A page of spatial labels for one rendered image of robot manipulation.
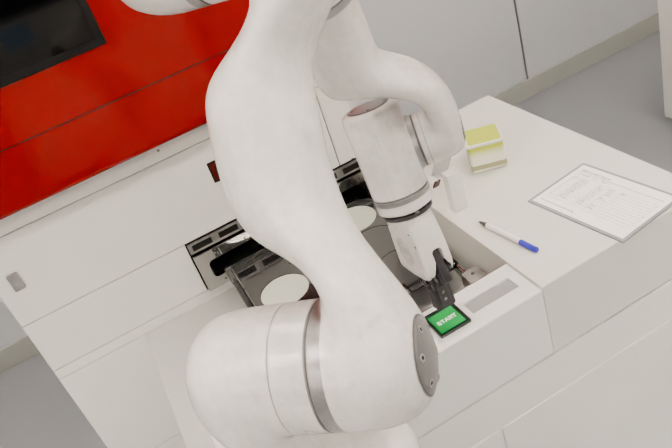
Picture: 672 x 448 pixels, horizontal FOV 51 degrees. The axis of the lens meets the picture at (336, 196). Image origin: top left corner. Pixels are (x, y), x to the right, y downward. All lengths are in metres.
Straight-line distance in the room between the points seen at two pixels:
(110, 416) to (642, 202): 1.21
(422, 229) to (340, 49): 0.30
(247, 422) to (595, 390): 0.86
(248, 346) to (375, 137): 0.42
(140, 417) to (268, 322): 1.16
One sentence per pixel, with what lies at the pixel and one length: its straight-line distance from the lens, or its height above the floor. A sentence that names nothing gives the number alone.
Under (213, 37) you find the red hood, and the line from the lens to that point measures 1.39.
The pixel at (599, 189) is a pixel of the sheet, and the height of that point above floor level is 0.97.
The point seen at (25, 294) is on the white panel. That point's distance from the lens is 1.56.
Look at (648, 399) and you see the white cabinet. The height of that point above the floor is 0.57.
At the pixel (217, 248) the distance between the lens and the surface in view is 1.57.
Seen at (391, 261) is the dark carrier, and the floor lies 0.90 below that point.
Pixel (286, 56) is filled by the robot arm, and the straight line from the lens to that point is 0.60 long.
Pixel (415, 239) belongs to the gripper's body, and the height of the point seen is 1.15.
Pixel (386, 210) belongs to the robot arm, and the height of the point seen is 1.19.
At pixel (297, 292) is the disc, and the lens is 1.41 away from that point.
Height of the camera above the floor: 1.74
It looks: 30 degrees down
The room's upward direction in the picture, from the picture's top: 19 degrees counter-clockwise
